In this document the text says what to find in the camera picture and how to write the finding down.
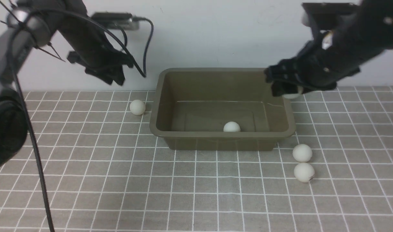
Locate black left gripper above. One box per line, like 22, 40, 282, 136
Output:
60, 0, 133, 86

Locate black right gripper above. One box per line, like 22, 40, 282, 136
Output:
264, 32, 360, 97

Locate white table-tennis ball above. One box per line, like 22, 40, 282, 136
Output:
294, 163, 315, 183
292, 144, 313, 163
129, 100, 146, 116
223, 121, 241, 132
283, 86, 304, 100

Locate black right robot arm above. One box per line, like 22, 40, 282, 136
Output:
264, 0, 393, 97

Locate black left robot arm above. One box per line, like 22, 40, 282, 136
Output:
0, 0, 136, 167

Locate olive plastic bin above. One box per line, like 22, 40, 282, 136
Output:
149, 68, 296, 151

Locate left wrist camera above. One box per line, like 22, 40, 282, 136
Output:
91, 12, 140, 31

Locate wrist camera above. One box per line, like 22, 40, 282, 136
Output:
301, 2, 359, 30
91, 12, 140, 31

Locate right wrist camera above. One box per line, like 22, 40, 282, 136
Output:
301, 2, 359, 30

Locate black cable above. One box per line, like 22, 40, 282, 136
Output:
0, 0, 154, 232

